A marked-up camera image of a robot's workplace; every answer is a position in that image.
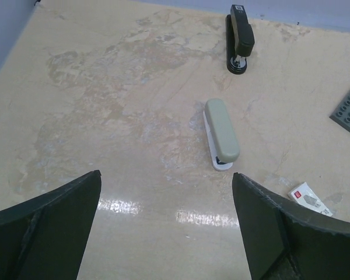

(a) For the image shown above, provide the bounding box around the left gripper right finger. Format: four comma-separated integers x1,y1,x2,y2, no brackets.
232,173,350,279

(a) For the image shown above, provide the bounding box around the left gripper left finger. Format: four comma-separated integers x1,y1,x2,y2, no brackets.
0,170,102,279

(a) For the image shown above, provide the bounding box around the beige green stapler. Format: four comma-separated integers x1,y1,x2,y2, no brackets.
203,98,240,171

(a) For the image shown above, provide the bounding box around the black stapler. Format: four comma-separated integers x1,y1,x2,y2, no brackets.
225,5,255,75

